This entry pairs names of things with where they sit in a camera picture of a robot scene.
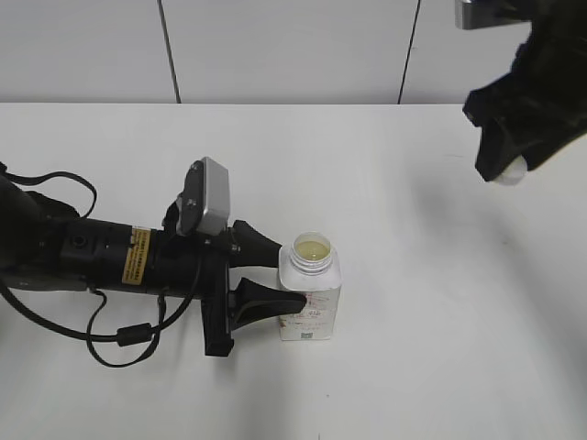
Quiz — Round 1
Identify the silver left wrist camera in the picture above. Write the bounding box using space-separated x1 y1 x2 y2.
176 157 230 237

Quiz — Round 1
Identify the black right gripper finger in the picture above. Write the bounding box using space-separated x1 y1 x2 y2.
522 123 586 171
475 121 518 182

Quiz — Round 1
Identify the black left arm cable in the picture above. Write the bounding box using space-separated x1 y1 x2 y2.
0 169 205 368

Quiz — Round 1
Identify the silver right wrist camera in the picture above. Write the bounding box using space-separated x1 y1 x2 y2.
454 0 531 30

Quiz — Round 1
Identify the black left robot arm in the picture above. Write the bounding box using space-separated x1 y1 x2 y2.
1 157 306 357

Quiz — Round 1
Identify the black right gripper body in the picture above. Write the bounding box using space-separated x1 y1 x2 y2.
463 1 586 138

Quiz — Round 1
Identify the white yili changqing bottle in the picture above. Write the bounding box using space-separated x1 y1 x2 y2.
278 232 342 341

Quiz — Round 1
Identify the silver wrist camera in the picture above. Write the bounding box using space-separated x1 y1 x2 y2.
176 157 230 237
454 0 531 30

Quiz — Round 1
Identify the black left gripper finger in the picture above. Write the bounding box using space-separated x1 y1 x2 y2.
229 220 281 269
228 278 306 331

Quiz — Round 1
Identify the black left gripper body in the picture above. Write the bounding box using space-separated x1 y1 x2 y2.
156 201 238 357

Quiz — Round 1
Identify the white bottle cap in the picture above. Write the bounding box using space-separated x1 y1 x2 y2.
494 156 528 186

